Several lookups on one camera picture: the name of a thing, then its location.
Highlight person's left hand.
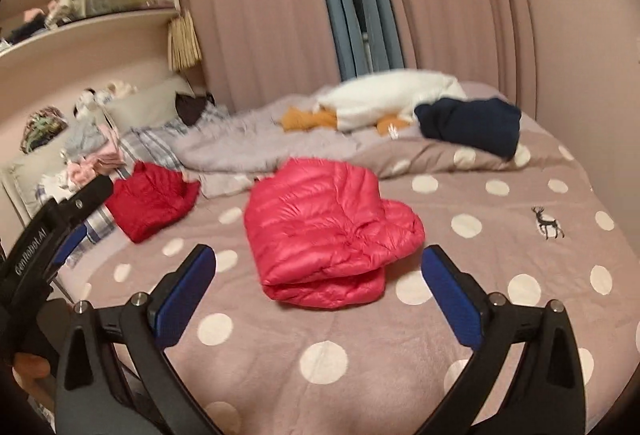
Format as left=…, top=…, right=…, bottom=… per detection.
left=12, top=352, right=54, bottom=379

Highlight pink curtain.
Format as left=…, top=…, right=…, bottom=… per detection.
left=180, top=0, right=341, bottom=112
left=370, top=0, right=542, bottom=89

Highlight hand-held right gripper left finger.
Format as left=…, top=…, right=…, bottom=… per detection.
left=52, top=243, right=217, bottom=435

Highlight black garment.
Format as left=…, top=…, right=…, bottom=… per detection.
left=175, top=94, right=216, bottom=126

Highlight cream shelf clothes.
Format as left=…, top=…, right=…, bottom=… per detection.
left=45, top=0, right=77, bottom=29

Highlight brown polka-dot bed cover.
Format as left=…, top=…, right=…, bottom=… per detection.
left=50, top=82, right=621, bottom=435

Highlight white goose plush toy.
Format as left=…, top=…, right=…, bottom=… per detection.
left=280, top=69, right=468, bottom=136

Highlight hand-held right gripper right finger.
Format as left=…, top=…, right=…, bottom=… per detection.
left=421, top=245, right=587, bottom=435

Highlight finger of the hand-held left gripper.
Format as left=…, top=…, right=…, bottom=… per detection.
left=30, top=174, right=115, bottom=267

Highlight grey quilt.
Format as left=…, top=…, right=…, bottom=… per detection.
left=172, top=98, right=362, bottom=197

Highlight pile of pink white clothes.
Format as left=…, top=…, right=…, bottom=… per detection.
left=60, top=150, right=126, bottom=189

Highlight hanging straw fringe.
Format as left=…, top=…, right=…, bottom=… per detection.
left=166, top=10, right=204, bottom=72

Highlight navy blue folded garment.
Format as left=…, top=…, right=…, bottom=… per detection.
left=414, top=98, right=522, bottom=159

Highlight pink-red hooded down jacket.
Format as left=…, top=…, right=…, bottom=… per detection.
left=243, top=158, right=426, bottom=311

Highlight grey-blue crumpled garment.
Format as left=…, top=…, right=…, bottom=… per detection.
left=62, top=120, right=109, bottom=156

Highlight floral fabric bag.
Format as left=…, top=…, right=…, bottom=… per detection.
left=20, top=106, right=70, bottom=154

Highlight dark and pink shelf clothes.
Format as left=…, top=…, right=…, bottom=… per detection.
left=7, top=5, right=52, bottom=42

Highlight black and white plush toy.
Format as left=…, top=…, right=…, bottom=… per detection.
left=74, top=88, right=101, bottom=116

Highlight dark red folded down jacket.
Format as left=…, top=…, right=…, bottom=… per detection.
left=105, top=162, right=202, bottom=243

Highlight beige pillow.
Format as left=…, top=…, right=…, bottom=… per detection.
left=102, top=75, right=194, bottom=131
left=0, top=150, right=67, bottom=216

